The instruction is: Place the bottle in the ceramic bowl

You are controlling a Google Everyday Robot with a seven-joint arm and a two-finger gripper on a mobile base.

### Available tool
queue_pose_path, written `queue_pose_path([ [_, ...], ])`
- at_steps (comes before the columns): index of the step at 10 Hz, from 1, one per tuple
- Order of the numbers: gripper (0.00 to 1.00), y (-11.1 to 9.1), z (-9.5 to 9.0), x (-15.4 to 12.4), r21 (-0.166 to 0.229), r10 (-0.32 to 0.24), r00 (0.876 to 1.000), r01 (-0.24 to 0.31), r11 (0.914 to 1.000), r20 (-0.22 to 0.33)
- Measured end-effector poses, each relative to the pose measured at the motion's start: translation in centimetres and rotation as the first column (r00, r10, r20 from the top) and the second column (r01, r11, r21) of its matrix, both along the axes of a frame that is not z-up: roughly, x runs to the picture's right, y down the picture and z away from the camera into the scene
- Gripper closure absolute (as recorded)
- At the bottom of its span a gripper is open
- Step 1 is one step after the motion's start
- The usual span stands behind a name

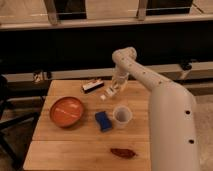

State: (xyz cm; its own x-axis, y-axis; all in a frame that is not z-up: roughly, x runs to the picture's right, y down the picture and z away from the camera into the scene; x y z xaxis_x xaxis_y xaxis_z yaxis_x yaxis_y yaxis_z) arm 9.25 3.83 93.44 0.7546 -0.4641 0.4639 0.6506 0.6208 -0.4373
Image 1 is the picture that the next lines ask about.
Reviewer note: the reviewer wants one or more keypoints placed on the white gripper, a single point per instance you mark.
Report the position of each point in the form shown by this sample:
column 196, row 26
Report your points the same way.
column 119, row 79

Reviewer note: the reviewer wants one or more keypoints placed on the small white bottle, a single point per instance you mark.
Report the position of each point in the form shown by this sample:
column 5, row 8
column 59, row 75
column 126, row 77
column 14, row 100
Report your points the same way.
column 108, row 93

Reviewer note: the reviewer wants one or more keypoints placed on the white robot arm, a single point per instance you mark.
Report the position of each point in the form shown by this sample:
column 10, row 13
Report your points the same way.
column 173, row 142

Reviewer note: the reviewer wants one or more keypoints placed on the orange ceramic bowl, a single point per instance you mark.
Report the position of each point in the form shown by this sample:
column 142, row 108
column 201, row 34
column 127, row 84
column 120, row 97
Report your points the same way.
column 66, row 111

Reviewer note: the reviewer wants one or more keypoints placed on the black and white eraser box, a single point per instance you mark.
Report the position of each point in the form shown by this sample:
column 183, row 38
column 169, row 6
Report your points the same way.
column 92, row 85

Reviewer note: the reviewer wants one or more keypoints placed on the white plastic cup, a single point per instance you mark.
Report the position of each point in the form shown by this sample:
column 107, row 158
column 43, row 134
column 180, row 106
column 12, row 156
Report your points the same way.
column 122, row 115

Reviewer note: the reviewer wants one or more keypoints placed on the blue sponge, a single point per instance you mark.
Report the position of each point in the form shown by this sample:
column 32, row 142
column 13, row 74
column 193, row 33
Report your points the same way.
column 103, row 121

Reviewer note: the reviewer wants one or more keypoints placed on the dark red chili pepper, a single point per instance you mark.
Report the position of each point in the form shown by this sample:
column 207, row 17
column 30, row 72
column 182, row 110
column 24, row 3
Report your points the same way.
column 123, row 153

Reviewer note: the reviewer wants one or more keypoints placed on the black clamp on rail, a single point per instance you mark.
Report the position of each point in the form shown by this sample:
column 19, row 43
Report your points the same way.
column 186, row 67

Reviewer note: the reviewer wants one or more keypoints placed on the small grey bracket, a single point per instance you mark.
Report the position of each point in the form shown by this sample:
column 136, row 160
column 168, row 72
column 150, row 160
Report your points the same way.
column 40, row 76

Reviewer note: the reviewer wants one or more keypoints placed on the grey metal rail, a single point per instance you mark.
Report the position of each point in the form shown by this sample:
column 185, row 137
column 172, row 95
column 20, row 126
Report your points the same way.
column 200, row 70

